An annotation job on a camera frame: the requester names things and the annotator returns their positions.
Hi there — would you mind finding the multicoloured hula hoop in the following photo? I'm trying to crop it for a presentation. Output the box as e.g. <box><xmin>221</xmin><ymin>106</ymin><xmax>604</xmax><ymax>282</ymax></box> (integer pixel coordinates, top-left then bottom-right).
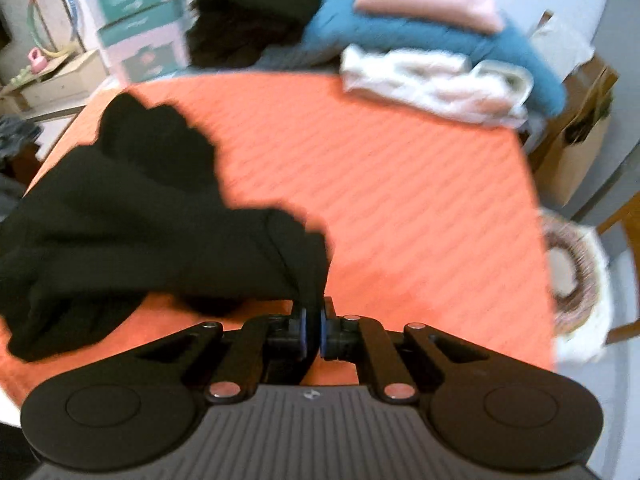
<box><xmin>27</xmin><ymin>0</ymin><xmax>83</xmax><ymax>57</ymax></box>

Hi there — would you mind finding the black long-sleeved top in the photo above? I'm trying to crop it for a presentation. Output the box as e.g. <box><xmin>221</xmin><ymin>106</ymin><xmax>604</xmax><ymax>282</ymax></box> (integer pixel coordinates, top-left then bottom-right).
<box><xmin>0</xmin><ymin>92</ymin><xmax>332</xmax><ymax>363</ymax></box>

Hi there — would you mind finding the teal cable-knit sweater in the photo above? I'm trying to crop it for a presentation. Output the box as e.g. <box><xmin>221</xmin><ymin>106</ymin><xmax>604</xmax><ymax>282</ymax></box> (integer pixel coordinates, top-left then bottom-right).
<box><xmin>300</xmin><ymin>0</ymin><xmax>568</xmax><ymax>118</ymax></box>

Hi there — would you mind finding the orange patterned tablecloth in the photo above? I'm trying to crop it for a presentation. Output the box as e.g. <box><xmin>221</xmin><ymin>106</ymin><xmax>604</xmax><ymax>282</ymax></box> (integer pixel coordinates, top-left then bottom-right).
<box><xmin>0</xmin><ymin>72</ymin><xmax>557</xmax><ymax>403</ymax></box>

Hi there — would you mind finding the grey crumpled cloth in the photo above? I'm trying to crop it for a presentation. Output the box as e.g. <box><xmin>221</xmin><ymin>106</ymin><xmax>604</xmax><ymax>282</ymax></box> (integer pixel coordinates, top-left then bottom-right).
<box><xmin>0</xmin><ymin>115</ymin><xmax>44</xmax><ymax>162</ymax></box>

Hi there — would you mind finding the tall open cardboard box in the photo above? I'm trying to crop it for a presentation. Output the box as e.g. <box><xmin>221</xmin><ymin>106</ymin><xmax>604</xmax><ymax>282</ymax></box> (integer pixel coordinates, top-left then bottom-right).
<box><xmin>527</xmin><ymin>10</ymin><xmax>621</xmax><ymax>209</ymax></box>

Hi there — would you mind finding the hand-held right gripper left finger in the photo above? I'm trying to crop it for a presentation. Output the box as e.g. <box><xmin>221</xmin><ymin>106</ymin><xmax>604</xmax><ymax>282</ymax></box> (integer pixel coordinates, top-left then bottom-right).
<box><xmin>135</xmin><ymin>305</ymin><xmax>313</xmax><ymax>404</ymax></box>

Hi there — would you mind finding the pile of black clothes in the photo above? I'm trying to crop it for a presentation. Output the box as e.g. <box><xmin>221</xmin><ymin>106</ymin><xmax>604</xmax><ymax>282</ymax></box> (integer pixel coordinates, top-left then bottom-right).
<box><xmin>187</xmin><ymin>0</ymin><xmax>323</xmax><ymax>68</ymax></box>

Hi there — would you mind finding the white folded garment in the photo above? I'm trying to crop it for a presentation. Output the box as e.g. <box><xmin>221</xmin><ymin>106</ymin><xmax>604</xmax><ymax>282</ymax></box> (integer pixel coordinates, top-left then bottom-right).
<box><xmin>340</xmin><ymin>45</ymin><xmax>534</xmax><ymax>129</ymax></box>

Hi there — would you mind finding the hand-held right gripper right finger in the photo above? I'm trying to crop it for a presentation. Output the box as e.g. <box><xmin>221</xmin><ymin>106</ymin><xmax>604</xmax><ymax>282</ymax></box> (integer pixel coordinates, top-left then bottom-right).
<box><xmin>319</xmin><ymin>297</ymin><xmax>492</xmax><ymax>404</ymax></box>

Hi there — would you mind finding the flat brown cardboard box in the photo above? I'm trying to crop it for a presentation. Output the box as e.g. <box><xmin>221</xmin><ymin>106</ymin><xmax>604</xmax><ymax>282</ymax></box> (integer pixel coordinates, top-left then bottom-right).
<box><xmin>0</xmin><ymin>50</ymin><xmax>109</xmax><ymax>112</ymax></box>

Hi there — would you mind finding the wooden chair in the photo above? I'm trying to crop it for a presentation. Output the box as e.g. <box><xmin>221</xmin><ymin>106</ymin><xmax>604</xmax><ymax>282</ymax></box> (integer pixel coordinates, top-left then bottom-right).
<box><xmin>595</xmin><ymin>199</ymin><xmax>640</xmax><ymax>346</ymax></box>

